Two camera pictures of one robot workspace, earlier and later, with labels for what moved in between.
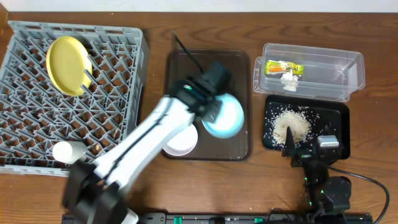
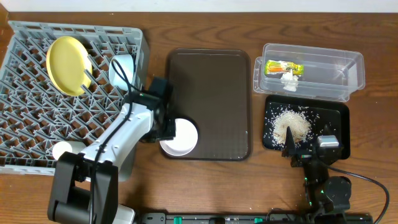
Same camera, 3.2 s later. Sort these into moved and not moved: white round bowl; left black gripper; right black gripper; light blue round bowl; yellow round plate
Moved: light blue round bowl; left black gripper
Not moved: white round bowl; yellow round plate; right black gripper
